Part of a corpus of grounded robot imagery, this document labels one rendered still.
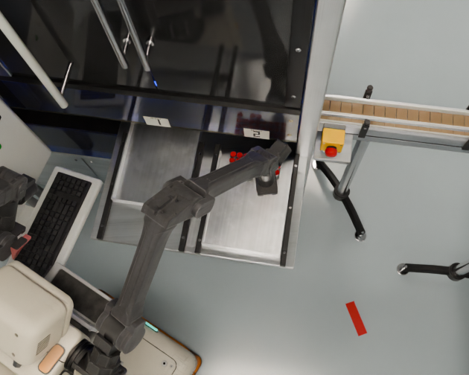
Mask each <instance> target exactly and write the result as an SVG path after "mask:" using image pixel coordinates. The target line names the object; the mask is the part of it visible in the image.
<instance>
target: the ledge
mask: <svg viewBox="0 0 469 375"><path fill-rule="evenodd" d="M321 137H322V131H318V132H317V135H316V142H315V148H314V154H313V160H315V161H326V162H333V163H339V164H350V163H351V148H352V141H353V135H348V134H345V141H344V145H343V148H342V152H341V153H337V155H336V156H335V157H327V156H326V155H325V153H324V152H323V151H321V150H320V143H321Z"/></svg>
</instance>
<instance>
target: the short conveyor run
mask: <svg viewBox="0 0 469 375"><path fill-rule="evenodd" d="M372 90H373V86H372V85H369V86H367V89H366V90H365V93H364V95H363V98H360V97H347V96H340V95H333V94H326V95H325V101H324V104H323V108H322V114H321V118H320V122H325V123H331V124H343V125H346V128H345V134H348V135H353V139H354V140H360V141H372V142H378V143H385V144H397V145H403V146H410V147H421V148H428V149H434V150H446V151H453V152H459V153H469V105H468V107H467V108H466V109H454V108H447V107H440V106H428V105H421V104H414V103H401V102H394V101H387V100H374V99H370V97H371V94H372Z"/></svg>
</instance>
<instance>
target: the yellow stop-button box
mask: <svg viewBox="0 0 469 375"><path fill-rule="evenodd" d="M345 128H346V125H341V124H329V123H324V125H323V128H322V137H321V143H320V150H321V151H325V149H327V148H329V147H331V148H335V149H337V152H338V153H341V152H342V148H343V145H344V141H345Z"/></svg>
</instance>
